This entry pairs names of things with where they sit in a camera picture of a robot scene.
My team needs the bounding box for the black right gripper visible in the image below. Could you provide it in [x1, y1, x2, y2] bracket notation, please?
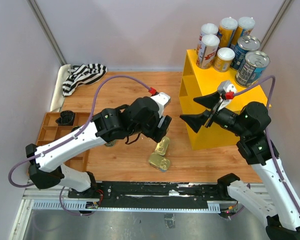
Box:
[179, 91, 249, 138]

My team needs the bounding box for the gold sardine tin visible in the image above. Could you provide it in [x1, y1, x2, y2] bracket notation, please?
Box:
[154, 136, 170, 156]
[148, 153, 171, 172]

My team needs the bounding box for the yellow wooden shelf cabinet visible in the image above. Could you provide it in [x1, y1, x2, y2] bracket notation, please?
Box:
[178, 48, 272, 151]

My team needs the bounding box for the small can white lid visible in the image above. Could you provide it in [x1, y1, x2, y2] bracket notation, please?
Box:
[213, 47, 235, 73]

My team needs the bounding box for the tall can white lid front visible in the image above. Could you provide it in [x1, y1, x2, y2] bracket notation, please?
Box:
[196, 34, 220, 69]

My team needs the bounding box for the tall can white lid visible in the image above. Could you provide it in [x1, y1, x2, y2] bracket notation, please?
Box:
[217, 17, 238, 48]
[196, 34, 220, 69]

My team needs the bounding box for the blue can silver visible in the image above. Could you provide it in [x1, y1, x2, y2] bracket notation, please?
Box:
[230, 35, 261, 70]
[235, 50, 271, 88]

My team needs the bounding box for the red label can white lid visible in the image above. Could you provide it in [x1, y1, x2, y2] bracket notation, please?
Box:
[196, 23, 219, 53]

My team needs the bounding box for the tall yellow blue can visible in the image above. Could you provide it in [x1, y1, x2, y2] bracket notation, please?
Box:
[230, 16, 256, 50]

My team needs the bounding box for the short green can white lid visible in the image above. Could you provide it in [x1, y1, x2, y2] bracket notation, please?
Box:
[104, 140, 117, 147]

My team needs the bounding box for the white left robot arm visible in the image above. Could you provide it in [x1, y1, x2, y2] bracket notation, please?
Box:
[26, 92, 172, 198]

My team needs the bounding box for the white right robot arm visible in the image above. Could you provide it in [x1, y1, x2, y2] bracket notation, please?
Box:
[180, 91, 300, 240]

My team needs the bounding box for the green patterned rolled belt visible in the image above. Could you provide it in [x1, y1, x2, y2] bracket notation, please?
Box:
[71, 126, 81, 133]

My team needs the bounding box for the black rolled belt top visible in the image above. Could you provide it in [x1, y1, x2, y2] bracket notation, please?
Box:
[55, 110, 76, 126]

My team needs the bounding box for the black striped cloth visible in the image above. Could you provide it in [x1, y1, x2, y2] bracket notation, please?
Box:
[62, 63, 108, 97]

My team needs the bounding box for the cream cloth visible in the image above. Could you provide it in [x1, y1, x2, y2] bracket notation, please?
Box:
[49, 64, 71, 112]

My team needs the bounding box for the wooden compartment tray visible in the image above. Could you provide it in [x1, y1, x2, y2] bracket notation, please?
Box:
[35, 112, 90, 172]

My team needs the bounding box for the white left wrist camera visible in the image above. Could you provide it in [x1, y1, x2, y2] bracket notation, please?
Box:
[150, 92, 171, 117]

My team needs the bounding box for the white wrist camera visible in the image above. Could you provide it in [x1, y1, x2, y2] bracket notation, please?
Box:
[150, 92, 171, 117]
[213, 80, 237, 112]

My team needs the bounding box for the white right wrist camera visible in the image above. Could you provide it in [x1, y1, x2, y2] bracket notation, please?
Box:
[213, 80, 237, 112]

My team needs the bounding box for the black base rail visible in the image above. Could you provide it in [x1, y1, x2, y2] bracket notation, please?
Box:
[67, 181, 235, 201]

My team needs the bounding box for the aluminium frame post right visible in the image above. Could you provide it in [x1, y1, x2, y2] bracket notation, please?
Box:
[259, 0, 294, 51]

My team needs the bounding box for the aluminium frame post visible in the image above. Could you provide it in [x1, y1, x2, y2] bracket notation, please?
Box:
[26, 0, 67, 66]
[259, 0, 294, 51]

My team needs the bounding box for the aluminium frame post left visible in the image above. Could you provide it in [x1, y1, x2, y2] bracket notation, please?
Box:
[26, 0, 67, 66]

